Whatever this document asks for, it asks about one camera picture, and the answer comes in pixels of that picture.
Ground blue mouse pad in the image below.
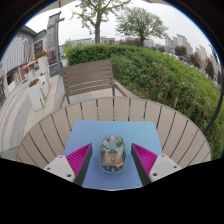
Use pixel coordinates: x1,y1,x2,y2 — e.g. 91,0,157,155
62,119,164,191

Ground brown slatted outdoor chair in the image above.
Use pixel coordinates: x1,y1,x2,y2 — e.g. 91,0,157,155
59,59,130,106

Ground tall white flower planter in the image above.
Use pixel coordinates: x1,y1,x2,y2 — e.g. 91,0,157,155
34,50,50,80

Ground grey sign pylon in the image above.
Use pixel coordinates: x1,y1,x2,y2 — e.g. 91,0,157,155
45,12,66,78

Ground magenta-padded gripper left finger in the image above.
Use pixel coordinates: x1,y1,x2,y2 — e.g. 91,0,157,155
43,143,94,187

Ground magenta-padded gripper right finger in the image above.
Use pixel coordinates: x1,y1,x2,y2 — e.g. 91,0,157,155
130,142,184,186

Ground dark curved parasol pole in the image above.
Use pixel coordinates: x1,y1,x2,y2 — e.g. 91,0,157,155
203,43,224,136

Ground round-crowned green tree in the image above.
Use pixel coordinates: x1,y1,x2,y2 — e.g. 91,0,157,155
114,6,170,47

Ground transparent teal computer mouse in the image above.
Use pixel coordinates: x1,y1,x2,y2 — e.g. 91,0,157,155
99,134,127,174

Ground distant apartment towers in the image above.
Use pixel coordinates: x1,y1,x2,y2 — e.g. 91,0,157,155
164,33,221,76

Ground grey striped facade building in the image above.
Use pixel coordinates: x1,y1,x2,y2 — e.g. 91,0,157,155
0,25,48,101

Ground green hedge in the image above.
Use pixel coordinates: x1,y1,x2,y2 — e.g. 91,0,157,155
64,43,224,152

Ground beige parasol canopy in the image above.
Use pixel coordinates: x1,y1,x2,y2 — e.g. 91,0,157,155
39,0,78,15

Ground white planter with flowers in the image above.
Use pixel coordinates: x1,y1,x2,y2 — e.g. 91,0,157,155
27,78,46,112

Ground slim-trunk green tree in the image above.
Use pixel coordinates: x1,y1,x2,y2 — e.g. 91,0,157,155
69,0,133,46

